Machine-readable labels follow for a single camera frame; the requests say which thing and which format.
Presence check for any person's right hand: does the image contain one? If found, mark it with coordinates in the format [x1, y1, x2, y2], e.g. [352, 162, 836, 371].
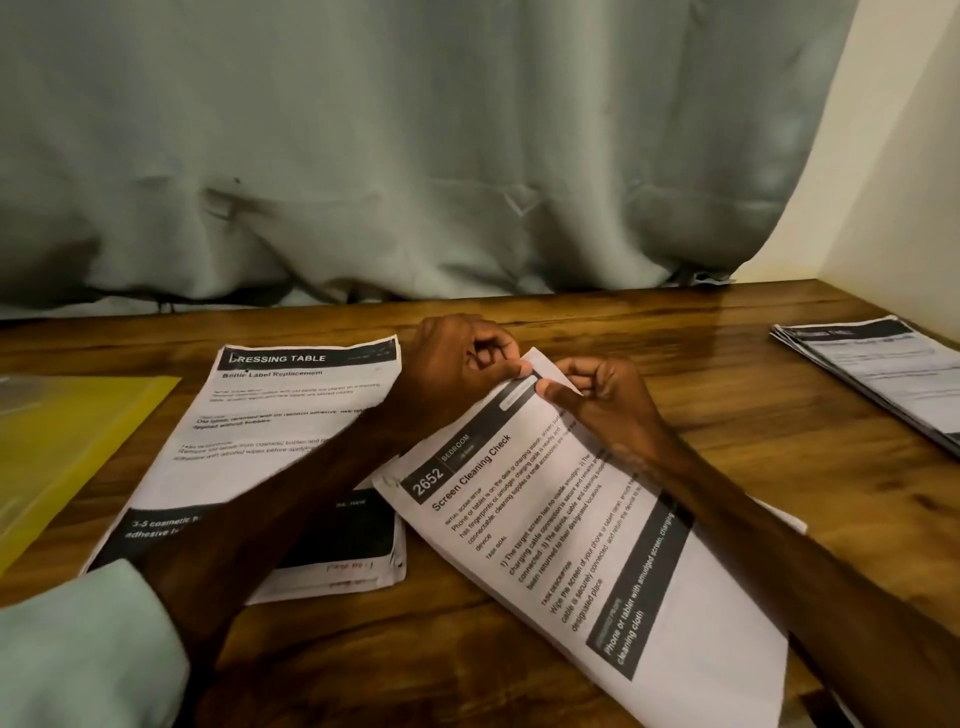
[537, 354, 677, 467]

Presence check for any person's left hand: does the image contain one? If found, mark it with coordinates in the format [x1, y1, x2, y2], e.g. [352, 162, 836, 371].
[382, 313, 530, 437]

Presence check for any yellow patterned folder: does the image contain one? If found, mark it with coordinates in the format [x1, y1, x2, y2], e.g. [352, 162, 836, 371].
[0, 373, 182, 576]

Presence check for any person's left forearm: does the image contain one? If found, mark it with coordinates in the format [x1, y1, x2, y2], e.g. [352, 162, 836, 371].
[0, 412, 429, 728]

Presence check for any person's right forearm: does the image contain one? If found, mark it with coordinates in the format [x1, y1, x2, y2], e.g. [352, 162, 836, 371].
[637, 442, 960, 728]

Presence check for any pale green curtain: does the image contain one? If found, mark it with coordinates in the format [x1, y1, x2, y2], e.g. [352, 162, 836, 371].
[0, 0, 864, 309]

